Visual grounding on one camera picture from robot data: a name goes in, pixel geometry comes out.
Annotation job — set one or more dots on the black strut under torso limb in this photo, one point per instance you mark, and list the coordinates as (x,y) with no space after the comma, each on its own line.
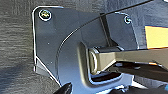
(140,68)

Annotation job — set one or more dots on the round silver base bolt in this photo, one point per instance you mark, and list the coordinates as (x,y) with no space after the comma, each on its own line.
(45,14)
(127,20)

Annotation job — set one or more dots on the thick grey torso limb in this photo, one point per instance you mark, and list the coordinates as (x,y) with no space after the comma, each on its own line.
(133,56)

